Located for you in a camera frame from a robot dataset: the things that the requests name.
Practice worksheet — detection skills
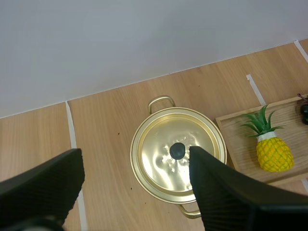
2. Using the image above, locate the shallow wooden tray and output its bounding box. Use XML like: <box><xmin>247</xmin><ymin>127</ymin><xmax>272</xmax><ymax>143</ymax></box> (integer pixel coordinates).
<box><xmin>214</xmin><ymin>94</ymin><xmax>308</xmax><ymax>186</ymax></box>

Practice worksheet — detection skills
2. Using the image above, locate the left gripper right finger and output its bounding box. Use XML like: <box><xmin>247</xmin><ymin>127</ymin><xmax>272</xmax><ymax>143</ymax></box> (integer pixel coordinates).
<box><xmin>189</xmin><ymin>145</ymin><xmax>308</xmax><ymax>231</ymax></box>

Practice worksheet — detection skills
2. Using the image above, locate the yellow toy pineapple green crown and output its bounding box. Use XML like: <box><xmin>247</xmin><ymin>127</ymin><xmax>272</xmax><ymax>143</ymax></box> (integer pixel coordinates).
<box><xmin>239</xmin><ymin>103</ymin><xmax>295</xmax><ymax>173</ymax></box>

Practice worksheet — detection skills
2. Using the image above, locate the gold pot with two handles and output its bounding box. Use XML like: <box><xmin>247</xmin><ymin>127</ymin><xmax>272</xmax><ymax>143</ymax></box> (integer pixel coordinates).
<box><xmin>130</xmin><ymin>95</ymin><xmax>228</xmax><ymax>220</ymax></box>

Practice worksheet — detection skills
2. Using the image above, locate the gold lid with black knob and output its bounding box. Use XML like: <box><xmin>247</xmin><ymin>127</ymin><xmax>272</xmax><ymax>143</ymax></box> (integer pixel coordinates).
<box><xmin>136</xmin><ymin>113</ymin><xmax>222</xmax><ymax>193</ymax></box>

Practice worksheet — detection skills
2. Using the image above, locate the bunch of dark toy grapes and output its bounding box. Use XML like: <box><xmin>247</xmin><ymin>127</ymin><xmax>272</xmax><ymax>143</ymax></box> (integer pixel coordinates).
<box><xmin>295</xmin><ymin>93</ymin><xmax>308</xmax><ymax>125</ymax></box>

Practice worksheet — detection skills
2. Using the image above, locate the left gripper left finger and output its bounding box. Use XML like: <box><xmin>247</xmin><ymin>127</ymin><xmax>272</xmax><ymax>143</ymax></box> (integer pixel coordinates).
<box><xmin>0</xmin><ymin>148</ymin><xmax>86</xmax><ymax>231</ymax></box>

